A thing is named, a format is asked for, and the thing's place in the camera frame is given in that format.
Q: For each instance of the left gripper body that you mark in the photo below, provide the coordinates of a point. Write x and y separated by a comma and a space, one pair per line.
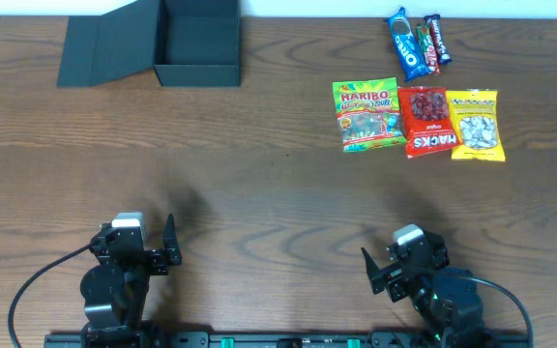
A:
149, 258

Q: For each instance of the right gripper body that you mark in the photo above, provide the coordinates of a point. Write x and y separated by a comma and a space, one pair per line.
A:
390, 275

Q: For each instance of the red Hacks candy bag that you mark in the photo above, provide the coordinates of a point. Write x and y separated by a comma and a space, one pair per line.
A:
426, 117

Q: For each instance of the green Haribo gummy bag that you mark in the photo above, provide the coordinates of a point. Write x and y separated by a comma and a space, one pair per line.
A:
368, 114

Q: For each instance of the yellow seeds snack bag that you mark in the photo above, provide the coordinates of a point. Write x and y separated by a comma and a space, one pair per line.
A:
473, 114

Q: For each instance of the black gift box with lid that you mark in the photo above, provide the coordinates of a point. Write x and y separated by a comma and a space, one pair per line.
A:
187, 43

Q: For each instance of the blue Oreo cookie pack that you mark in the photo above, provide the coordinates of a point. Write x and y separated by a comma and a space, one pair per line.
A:
408, 50

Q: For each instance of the dark blue Dairy Milk bar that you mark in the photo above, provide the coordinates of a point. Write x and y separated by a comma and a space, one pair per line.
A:
433, 22

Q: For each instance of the red green chocolate bar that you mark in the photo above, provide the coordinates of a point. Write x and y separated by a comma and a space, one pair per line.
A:
428, 48

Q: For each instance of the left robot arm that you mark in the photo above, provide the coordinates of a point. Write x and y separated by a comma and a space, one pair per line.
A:
115, 291

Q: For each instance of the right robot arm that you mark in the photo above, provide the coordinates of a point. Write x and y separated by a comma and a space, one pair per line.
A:
443, 296

